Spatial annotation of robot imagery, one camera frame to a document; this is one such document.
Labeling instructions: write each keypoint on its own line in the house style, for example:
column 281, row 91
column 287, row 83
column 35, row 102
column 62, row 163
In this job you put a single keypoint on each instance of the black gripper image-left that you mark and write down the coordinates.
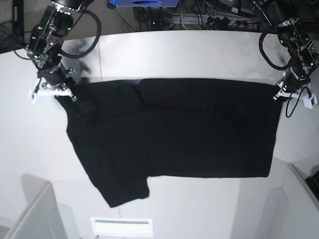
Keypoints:
column 57, row 78

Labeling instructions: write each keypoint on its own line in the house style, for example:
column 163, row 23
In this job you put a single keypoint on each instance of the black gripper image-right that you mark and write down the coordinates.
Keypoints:
column 291, row 83

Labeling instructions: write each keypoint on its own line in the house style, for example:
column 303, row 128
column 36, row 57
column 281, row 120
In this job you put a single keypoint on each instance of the black T-shirt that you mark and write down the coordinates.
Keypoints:
column 125, row 131

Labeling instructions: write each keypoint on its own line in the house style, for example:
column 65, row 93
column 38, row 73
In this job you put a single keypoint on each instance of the blue box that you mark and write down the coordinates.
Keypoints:
column 150, row 3

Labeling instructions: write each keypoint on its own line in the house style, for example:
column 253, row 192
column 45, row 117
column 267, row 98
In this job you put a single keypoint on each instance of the black keyboard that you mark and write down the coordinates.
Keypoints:
column 313, row 183

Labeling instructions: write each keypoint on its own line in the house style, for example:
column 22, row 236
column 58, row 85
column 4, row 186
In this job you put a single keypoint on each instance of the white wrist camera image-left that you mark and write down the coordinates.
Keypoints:
column 42, row 90

